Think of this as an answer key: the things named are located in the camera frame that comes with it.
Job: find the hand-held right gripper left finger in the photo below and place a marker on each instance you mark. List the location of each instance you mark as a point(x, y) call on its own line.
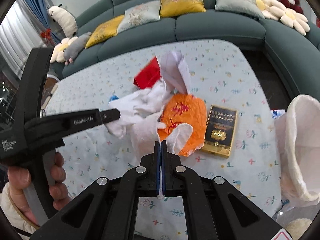
point(157, 170)

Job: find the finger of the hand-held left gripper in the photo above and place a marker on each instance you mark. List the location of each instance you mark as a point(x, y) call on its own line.
point(110, 115)

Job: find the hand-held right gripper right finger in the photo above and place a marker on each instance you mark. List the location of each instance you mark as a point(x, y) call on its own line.
point(165, 170)

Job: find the small blue wrapper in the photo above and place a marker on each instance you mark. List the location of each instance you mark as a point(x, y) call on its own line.
point(113, 98)

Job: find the white cloth glove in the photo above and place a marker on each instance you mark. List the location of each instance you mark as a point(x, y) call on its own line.
point(140, 102)

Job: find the white tissue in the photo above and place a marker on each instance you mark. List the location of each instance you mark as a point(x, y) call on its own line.
point(180, 135)

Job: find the red paper packet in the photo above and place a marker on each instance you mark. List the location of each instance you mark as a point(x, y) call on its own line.
point(147, 75)

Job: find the orange wrapper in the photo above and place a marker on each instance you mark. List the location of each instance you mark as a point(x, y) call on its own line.
point(185, 115)

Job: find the black gold box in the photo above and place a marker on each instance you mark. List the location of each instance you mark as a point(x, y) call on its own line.
point(220, 132)

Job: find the white paper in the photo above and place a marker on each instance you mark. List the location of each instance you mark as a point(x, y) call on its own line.
point(175, 70)

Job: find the trash bin with white liner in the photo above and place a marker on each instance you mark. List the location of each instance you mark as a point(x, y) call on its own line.
point(300, 140)

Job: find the person's left forearm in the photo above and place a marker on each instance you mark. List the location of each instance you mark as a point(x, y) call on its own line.
point(12, 210)

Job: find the person's left hand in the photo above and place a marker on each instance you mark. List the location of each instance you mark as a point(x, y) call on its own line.
point(58, 180)

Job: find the wooden chair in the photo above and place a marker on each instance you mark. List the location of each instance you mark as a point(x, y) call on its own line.
point(51, 92)

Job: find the grey plush toy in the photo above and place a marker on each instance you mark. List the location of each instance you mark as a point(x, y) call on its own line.
point(76, 47)

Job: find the white daisy cushion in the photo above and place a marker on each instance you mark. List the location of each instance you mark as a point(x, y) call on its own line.
point(258, 1)
point(291, 16)
point(61, 48)

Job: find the plain yellow embroidered cushion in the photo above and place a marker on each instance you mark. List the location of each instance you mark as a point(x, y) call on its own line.
point(103, 31)

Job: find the red curtain bow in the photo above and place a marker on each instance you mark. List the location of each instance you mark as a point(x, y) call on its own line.
point(46, 36)

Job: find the blue curtain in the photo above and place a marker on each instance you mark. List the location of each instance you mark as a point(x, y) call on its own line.
point(22, 30)

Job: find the light blue embroidered cushion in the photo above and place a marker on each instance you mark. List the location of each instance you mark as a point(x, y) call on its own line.
point(237, 3)
point(140, 16)

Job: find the long white plush toy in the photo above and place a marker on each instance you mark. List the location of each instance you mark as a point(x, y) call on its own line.
point(63, 18)

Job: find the floral light blue tablecloth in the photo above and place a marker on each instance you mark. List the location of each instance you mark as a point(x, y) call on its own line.
point(225, 67)

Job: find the teal sectional sofa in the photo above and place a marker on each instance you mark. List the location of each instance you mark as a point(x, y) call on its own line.
point(212, 30)

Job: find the yellow cushion with pink flower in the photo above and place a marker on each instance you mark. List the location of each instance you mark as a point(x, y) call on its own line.
point(182, 2)

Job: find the cream fluffy seat cushion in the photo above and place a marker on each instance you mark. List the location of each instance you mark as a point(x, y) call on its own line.
point(298, 225)

